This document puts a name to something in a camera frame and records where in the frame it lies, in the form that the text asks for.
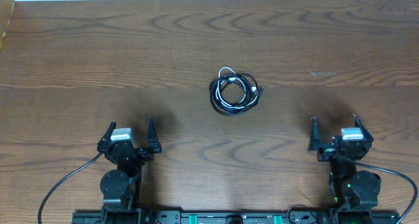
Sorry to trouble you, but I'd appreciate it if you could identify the white cable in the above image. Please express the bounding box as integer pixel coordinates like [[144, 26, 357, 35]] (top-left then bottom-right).
[[216, 66, 259, 109]]

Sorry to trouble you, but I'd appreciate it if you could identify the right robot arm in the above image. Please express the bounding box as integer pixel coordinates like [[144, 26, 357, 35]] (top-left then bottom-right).
[[308, 116, 381, 223]]

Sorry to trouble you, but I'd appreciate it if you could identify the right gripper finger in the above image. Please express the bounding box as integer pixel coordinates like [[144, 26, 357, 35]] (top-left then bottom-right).
[[354, 115, 373, 141], [309, 117, 320, 146]]

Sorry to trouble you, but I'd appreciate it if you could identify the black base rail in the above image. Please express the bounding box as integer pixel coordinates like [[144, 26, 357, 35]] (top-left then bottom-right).
[[71, 209, 399, 224]]

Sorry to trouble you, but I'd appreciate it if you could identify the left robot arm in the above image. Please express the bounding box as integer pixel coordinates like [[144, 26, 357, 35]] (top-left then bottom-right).
[[97, 119, 162, 223]]

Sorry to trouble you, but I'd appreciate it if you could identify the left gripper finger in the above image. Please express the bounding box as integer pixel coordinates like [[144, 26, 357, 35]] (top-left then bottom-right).
[[101, 122, 117, 144], [147, 118, 160, 148]]

